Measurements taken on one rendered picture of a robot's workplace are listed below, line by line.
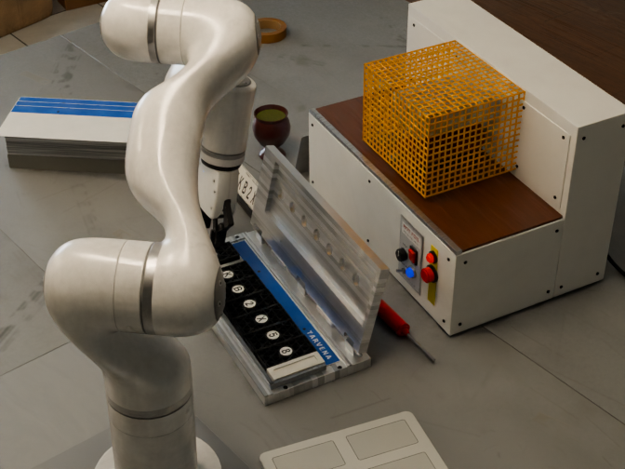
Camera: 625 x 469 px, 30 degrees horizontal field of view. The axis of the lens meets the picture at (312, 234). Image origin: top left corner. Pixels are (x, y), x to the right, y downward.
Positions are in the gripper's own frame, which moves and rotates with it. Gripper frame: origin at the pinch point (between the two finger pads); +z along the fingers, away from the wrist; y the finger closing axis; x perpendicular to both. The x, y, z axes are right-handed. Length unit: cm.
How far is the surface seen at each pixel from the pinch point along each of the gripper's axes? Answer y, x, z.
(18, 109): -59, -20, 3
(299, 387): 39.0, 0.9, 7.8
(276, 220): 2.9, 12.5, -2.6
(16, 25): -303, 53, 88
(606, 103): 35, 54, -41
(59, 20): -304, 73, 86
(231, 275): 7.8, 1.7, 5.6
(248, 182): -17.2, 16.6, 1.0
